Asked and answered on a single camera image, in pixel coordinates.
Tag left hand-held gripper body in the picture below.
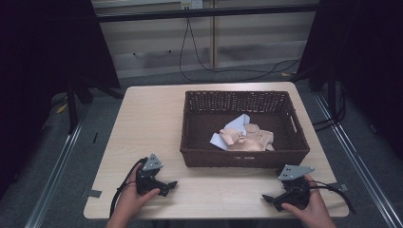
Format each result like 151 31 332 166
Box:
135 153 171 198

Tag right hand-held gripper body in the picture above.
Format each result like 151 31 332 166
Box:
273 163 316 213

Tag person's right hand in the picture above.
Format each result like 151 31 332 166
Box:
280 173 331 224

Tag person's left hand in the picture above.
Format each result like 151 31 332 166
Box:
119 163 162 220

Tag grey tape strip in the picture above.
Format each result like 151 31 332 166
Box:
80 188 103 200

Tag beige garment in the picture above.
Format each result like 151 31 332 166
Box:
219 123 276 153

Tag dark brown wicker basket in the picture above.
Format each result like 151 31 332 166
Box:
179 90 311 170

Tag light blue cloth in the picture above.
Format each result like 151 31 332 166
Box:
209 113 252 152

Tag black stand leg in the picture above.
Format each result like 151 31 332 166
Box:
66 75 80 135
312 67 348 132

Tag black curtain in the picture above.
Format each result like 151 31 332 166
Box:
0 0 122 200
296 0 403 160

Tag black horizontal bar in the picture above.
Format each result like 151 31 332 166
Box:
94 3 321 24

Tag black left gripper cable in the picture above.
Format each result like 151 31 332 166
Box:
108 157 149 219

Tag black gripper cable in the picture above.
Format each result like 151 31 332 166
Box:
108 157 149 219
312 180 356 215

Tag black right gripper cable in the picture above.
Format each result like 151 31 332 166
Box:
312 180 356 215

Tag metal floor rail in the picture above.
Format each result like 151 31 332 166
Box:
312 91 403 228
24 120 85 228

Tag black wall cable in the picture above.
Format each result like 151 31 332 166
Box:
178 17 301 83

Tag white wall outlet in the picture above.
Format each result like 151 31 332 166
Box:
180 0 203 10

